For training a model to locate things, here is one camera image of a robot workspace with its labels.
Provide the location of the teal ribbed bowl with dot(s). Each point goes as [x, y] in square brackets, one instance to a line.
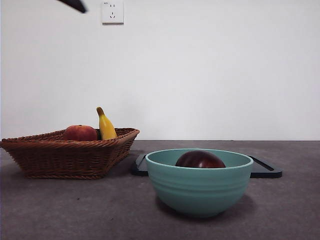
[200, 191]

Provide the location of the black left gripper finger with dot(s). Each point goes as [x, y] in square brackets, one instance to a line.
[76, 5]

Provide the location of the red apple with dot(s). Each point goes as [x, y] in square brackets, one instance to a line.
[80, 133]

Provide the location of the dark purple plum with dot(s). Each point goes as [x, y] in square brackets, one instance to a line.
[200, 160]

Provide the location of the brown wicker basket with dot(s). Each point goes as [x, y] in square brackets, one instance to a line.
[65, 160]

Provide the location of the white wall socket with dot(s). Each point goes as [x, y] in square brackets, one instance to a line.
[112, 12]

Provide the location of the yellow banana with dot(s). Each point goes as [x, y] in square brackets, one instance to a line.
[106, 128]

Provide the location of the black rectangular tray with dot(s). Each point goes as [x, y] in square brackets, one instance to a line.
[263, 172]

